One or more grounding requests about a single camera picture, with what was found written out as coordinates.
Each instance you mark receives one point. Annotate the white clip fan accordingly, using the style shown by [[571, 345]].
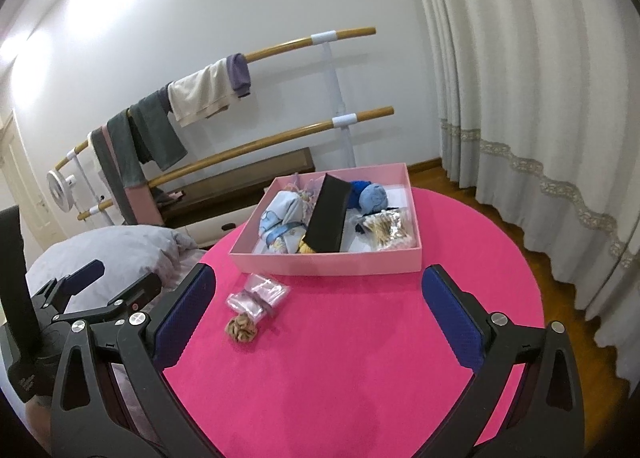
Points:
[[60, 186]]

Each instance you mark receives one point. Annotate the yellow cloth piece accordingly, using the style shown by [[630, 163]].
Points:
[[306, 249]]

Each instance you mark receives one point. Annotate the blue plush ball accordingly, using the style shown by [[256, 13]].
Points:
[[376, 198]]

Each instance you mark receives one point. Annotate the pink round table cover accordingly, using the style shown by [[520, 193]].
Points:
[[325, 363]]

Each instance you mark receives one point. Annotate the black pouch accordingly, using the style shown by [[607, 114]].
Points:
[[327, 218]]

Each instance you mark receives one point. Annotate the wooden double barre rack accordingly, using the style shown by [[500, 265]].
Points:
[[280, 46]]

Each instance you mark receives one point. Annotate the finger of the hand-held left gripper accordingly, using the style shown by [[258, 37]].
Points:
[[132, 290], [80, 275]]

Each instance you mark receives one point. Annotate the purple cloth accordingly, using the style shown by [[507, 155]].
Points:
[[239, 73]]

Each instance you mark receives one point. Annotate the cream cloth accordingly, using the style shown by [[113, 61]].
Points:
[[200, 96]]

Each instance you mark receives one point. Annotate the light blue printed cloth bag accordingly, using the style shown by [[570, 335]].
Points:
[[280, 225]]

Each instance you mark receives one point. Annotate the dark wooden low cabinet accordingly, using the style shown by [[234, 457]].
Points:
[[250, 178]]

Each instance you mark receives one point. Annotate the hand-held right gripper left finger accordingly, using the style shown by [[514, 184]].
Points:
[[182, 318]]

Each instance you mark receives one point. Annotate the grey green towel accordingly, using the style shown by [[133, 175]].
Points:
[[125, 148]]

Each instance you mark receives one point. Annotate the cream curtain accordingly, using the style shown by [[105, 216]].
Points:
[[525, 88]]

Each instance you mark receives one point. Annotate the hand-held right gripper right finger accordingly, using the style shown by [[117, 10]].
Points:
[[452, 323]]

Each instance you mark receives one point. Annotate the clear pink plastic pouch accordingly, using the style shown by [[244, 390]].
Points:
[[245, 303], [269, 287]]

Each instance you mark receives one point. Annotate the clear bag of cotton swabs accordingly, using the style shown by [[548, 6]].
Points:
[[387, 230]]

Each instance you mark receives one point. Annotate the pink cardboard box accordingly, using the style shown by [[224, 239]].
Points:
[[325, 263]]

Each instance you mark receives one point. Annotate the cream door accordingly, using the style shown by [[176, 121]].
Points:
[[20, 173]]

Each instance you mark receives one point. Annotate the bright blue scrunchie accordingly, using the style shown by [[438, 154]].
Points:
[[356, 190]]

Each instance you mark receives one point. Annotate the navy blue scrunchie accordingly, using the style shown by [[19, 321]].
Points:
[[357, 225]]

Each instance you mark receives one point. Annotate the brown scrunchie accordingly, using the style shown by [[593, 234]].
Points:
[[242, 330]]

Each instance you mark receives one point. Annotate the pink towel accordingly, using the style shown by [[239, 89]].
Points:
[[132, 203]]

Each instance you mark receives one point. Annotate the pale purple frilly scrunchie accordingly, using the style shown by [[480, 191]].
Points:
[[300, 188]]

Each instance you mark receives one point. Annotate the dark grey towel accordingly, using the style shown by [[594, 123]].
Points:
[[160, 133]]

